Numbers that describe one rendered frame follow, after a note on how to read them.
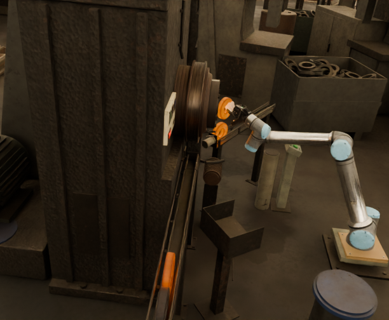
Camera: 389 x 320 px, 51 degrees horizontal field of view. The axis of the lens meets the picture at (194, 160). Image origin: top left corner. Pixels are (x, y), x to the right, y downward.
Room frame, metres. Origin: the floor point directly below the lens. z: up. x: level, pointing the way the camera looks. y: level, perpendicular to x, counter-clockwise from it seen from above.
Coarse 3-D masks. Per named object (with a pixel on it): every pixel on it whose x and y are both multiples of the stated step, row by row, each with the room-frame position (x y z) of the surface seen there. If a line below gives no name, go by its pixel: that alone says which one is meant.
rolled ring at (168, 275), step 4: (168, 252) 1.37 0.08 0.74; (168, 256) 1.33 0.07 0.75; (172, 256) 1.34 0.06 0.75; (168, 260) 1.31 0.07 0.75; (172, 260) 1.31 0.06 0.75; (168, 264) 1.29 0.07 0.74; (172, 264) 1.30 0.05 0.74; (164, 268) 1.27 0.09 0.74; (168, 268) 1.27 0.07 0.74; (172, 268) 1.38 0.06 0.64; (164, 272) 1.26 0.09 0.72; (168, 272) 1.26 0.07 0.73; (172, 272) 1.37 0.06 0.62; (164, 276) 1.25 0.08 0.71; (168, 276) 1.25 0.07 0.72; (172, 276) 1.36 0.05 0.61; (164, 280) 1.24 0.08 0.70; (168, 280) 1.24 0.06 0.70; (172, 280) 1.35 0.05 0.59; (164, 284) 1.23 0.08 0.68; (168, 284) 1.23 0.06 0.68
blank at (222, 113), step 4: (224, 100) 2.66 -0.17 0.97; (228, 100) 2.69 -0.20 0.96; (220, 104) 2.64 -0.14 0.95; (224, 104) 2.66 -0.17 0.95; (220, 108) 2.63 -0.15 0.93; (220, 112) 2.62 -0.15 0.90; (224, 112) 2.69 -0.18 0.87; (220, 116) 2.63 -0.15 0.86; (224, 116) 2.67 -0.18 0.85; (228, 116) 2.71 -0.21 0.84
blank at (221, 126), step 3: (219, 123) 2.70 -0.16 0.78; (222, 123) 2.70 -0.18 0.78; (225, 123) 2.73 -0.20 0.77; (216, 126) 2.67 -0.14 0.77; (219, 126) 2.67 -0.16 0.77; (222, 126) 2.70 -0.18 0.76; (225, 126) 2.73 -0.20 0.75; (216, 129) 2.66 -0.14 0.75; (219, 129) 2.67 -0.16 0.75; (222, 129) 2.72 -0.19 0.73; (225, 129) 2.73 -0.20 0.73; (216, 132) 2.65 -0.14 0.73; (222, 132) 2.73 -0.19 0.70; (225, 132) 2.73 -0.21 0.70; (219, 135) 2.72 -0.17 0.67; (222, 135) 2.72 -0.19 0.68; (222, 138) 2.72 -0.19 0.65
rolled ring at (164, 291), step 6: (162, 288) 1.17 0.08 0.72; (168, 288) 1.18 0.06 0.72; (162, 294) 1.14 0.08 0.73; (168, 294) 1.19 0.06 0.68; (162, 300) 1.11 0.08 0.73; (168, 300) 1.21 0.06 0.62; (162, 306) 1.09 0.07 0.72; (156, 312) 1.07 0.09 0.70; (162, 312) 1.07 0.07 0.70; (156, 318) 1.06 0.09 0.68; (162, 318) 1.06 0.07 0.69
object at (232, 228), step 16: (208, 208) 1.76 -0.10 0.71; (224, 208) 1.82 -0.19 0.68; (208, 224) 1.68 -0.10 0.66; (224, 224) 1.77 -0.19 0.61; (224, 240) 1.56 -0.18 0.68; (240, 240) 1.56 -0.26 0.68; (256, 240) 1.61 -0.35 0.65; (224, 256) 1.54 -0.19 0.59; (224, 272) 1.68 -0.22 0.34; (224, 288) 1.69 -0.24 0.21; (208, 304) 1.74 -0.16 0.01; (224, 304) 1.75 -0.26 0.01
